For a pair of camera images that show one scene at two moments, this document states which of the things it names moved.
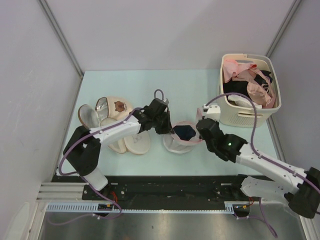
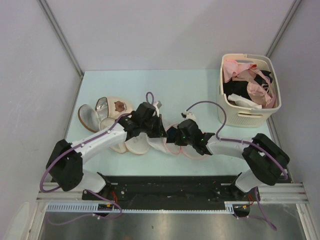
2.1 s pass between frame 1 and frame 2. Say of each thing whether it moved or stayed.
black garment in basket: stayed
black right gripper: moved
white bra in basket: stayed
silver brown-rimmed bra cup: stayed
